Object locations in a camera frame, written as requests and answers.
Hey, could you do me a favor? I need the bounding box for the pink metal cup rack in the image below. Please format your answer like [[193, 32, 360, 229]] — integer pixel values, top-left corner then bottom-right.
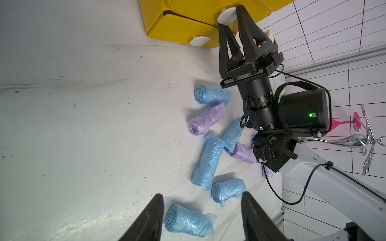
[[298, 104, 386, 176]]

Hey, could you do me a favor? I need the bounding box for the blue bag roll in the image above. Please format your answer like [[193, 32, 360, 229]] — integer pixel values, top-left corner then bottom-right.
[[194, 84, 233, 106], [164, 204, 217, 238], [192, 136, 225, 191], [211, 178, 247, 204], [221, 117, 243, 153]]

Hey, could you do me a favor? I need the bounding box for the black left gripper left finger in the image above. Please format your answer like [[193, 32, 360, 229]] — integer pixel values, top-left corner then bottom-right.
[[119, 193, 164, 241]]

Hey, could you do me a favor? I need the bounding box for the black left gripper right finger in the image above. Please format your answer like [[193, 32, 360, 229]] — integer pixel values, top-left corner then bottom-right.
[[241, 191, 287, 241]]

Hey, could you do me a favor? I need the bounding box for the purple bag roll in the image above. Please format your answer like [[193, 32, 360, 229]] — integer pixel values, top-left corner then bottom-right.
[[261, 165, 273, 180], [187, 103, 225, 136], [229, 143, 257, 164]]

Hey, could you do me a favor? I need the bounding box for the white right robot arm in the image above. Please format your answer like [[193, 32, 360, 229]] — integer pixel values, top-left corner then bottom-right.
[[218, 5, 386, 241]]

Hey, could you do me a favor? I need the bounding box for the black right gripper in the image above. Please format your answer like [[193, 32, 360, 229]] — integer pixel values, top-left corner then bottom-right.
[[218, 5, 283, 131]]

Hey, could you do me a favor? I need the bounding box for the yellow plastic drawer cabinet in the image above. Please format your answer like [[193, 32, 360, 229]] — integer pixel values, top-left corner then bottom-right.
[[139, 0, 291, 48]]

